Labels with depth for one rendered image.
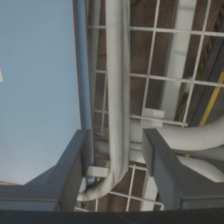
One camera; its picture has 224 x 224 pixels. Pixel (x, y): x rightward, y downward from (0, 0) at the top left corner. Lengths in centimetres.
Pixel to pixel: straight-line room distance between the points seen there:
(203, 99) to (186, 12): 23
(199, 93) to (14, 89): 42
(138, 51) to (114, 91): 56
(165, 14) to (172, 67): 50
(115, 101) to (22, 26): 18
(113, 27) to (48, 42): 10
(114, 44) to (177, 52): 13
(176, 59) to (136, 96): 48
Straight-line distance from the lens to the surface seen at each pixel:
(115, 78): 22
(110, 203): 114
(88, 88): 26
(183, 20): 33
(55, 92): 26
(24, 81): 28
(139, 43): 78
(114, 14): 23
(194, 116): 48
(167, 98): 32
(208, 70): 47
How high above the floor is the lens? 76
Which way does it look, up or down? 70 degrees down
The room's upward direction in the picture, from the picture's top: 138 degrees counter-clockwise
